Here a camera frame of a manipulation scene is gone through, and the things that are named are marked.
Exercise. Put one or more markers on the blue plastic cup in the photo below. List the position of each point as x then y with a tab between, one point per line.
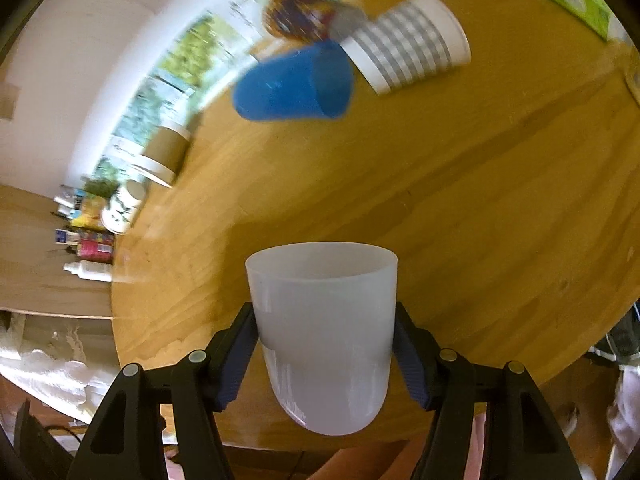
311	82

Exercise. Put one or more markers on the white plastic bottle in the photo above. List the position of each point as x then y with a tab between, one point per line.
90	271

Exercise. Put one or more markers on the grey checkered paper cup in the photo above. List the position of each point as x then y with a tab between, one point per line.
412	41

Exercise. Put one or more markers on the white translucent plastic cup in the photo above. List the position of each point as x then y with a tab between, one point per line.
325	314

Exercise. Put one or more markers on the white patterned mug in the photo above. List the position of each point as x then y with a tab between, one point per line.
122	210

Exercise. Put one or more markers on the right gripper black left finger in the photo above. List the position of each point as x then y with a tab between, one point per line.
125	437

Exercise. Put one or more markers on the brown kraft paper cup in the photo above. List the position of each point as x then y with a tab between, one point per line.
163	157

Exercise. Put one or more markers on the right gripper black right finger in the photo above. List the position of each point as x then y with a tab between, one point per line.
521	438

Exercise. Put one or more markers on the red snack packet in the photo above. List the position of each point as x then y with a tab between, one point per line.
101	251

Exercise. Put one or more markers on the brown floral paper cup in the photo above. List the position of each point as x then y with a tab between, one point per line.
312	20

